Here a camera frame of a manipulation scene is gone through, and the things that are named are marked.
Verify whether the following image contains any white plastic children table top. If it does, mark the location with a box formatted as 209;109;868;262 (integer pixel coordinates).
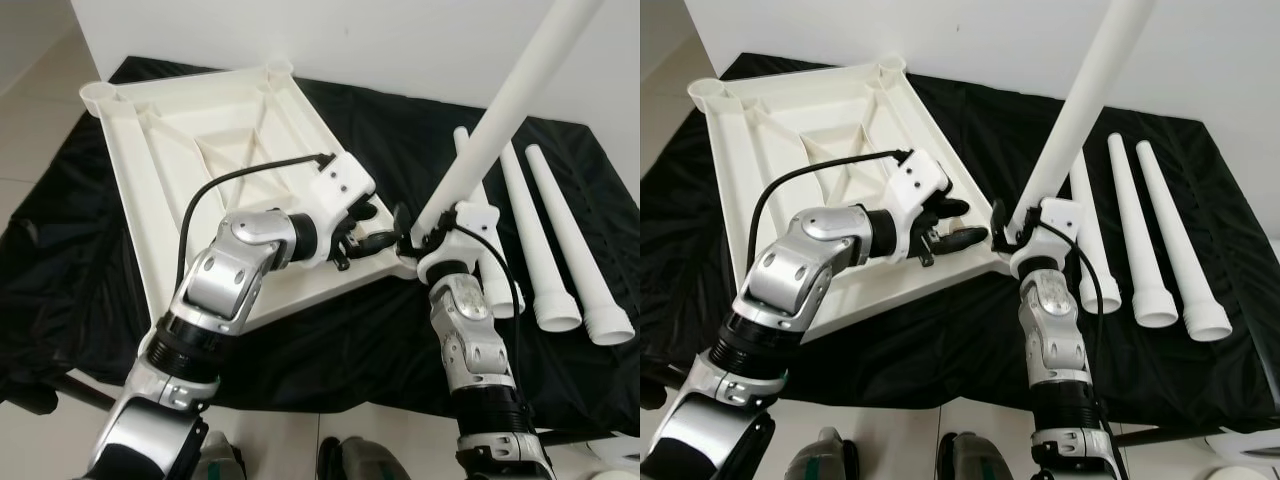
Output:
80;60;421;331
688;55;1016;336

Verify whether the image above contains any black table cloth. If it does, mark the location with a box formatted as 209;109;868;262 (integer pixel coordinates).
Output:
0;55;641;416
640;52;1280;431

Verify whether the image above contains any grey right robot foot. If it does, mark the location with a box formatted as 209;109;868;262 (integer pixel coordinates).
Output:
318;437;401;480
940;432;1011;480

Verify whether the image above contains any grey robot foot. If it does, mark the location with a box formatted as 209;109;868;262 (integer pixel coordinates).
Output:
785;427;851;480
940;432;1011;480
190;430;246;480
318;437;401;480

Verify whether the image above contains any grey left robot foot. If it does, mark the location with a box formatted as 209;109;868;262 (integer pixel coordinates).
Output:
785;427;851;480
190;430;246;480

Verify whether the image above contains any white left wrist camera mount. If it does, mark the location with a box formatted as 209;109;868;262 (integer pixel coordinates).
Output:
885;150;951;261
308;155;376;266

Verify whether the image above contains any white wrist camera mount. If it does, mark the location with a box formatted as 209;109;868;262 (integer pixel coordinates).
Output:
415;203;499;286
1010;198;1086;279
308;155;376;266
885;150;951;261

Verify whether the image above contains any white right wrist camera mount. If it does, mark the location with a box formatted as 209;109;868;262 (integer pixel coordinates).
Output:
1010;198;1086;279
415;203;499;286

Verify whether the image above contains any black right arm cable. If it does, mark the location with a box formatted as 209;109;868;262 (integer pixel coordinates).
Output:
450;222;526;346
1040;220;1131;480

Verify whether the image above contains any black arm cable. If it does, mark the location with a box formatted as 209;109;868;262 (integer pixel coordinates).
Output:
1040;220;1131;480
175;152;336;296
450;222;526;346
745;148;913;251

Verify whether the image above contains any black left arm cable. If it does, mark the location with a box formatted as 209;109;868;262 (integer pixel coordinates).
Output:
175;152;336;296
745;148;913;251

